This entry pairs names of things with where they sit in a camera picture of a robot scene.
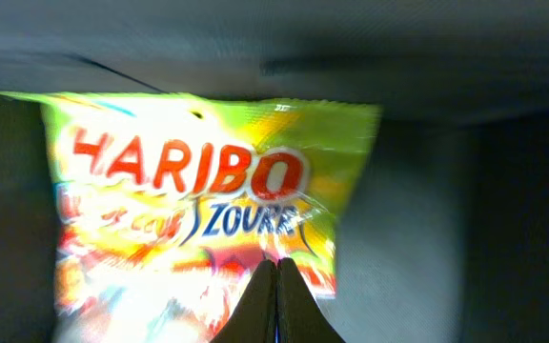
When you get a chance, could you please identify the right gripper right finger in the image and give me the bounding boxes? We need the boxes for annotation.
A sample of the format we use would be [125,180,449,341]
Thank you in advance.
[276,257,344,343]

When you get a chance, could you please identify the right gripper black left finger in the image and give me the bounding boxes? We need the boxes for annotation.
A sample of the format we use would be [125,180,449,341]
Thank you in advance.
[212,260,277,343]

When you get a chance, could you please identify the Haribo gummy bag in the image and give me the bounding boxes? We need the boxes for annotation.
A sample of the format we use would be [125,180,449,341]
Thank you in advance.
[22,92,380,342]

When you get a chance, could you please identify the dark green open box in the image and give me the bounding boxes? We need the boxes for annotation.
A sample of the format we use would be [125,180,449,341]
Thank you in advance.
[0,0,549,342]

